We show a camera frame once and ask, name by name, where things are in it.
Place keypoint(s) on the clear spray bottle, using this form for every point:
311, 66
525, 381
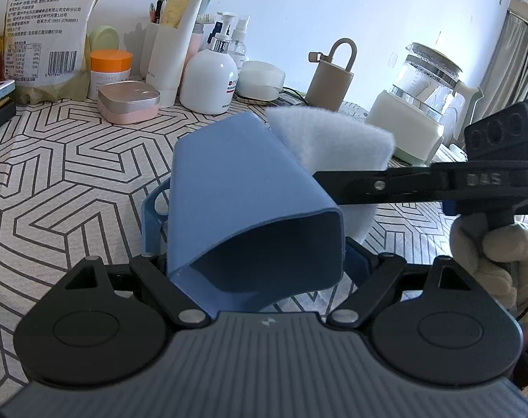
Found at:
238, 43

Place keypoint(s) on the person's right hand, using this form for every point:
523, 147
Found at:
508, 257

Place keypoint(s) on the white squeeze tube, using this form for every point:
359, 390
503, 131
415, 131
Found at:
177, 30

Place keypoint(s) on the glass electric kettle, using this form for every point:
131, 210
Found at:
416, 96

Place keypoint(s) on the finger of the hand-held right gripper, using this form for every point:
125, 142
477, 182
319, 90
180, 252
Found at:
394, 185

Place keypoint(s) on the white pen holder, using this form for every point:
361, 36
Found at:
150, 48

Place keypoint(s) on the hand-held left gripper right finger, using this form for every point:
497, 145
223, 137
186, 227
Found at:
359, 261

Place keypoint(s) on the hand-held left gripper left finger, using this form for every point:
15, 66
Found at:
159, 287

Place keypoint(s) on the orange lidded jar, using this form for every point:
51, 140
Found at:
109, 67

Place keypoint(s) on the geometric patterned tablecloth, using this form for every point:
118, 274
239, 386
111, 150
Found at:
72, 174

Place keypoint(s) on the pink bottle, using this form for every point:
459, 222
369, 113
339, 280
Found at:
196, 43

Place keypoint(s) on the blue plastic container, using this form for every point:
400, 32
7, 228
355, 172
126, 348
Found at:
246, 174

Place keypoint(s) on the grey curtain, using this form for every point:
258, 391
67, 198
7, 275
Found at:
514, 52

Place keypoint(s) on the white cleaning cloth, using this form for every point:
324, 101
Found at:
329, 139

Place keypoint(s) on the beige snack bag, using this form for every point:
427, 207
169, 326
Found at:
50, 21

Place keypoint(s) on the white round box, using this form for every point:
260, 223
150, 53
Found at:
262, 79

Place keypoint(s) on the pink tin box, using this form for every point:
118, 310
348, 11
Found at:
129, 102

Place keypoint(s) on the white pump bottle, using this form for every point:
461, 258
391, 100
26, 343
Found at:
208, 76

